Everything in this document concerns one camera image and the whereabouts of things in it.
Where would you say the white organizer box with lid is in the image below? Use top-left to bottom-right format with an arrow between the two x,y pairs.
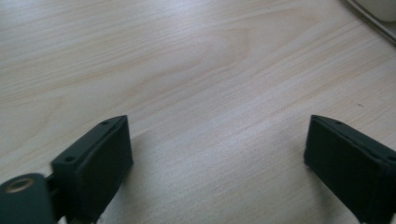
344,0 -> 396,46

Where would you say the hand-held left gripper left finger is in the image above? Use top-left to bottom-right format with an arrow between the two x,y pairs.
50,114 -> 134,224

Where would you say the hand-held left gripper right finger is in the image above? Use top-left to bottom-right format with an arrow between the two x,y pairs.
304,114 -> 396,224

